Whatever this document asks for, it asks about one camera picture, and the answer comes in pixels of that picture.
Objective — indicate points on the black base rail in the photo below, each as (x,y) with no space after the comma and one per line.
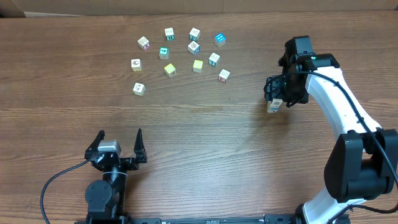
(214,220)

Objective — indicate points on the wooden block teal side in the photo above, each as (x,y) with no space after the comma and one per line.
(194,34)

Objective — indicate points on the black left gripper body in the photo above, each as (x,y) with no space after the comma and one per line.
(125,163)

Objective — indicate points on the wooden block teal front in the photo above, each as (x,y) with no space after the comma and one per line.
(214,59)

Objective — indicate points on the wooden block red side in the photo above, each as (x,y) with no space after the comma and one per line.
(223,75)

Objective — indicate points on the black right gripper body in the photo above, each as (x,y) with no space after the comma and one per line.
(286,89)

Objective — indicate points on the wooden block blue side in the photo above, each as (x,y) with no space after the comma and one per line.
(194,48)

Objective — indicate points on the blue top wooden block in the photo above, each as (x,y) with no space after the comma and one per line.
(220,39)

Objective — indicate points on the wooden block green side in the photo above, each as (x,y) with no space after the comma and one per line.
(275,102)
(169,34)

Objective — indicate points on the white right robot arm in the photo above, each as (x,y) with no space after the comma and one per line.
(363,162)

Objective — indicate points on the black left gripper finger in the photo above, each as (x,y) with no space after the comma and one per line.
(94,145)
(139,149)

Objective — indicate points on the wooden block red top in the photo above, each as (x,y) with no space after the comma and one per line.
(143,43)

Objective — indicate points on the cardboard wall panel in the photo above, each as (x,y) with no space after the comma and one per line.
(41,8)

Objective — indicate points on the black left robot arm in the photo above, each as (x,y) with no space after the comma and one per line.
(105,197)

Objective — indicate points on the wooden block green four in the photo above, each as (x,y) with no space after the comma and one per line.
(164,53)

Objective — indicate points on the wooden block orange side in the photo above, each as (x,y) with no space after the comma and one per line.
(139,89)

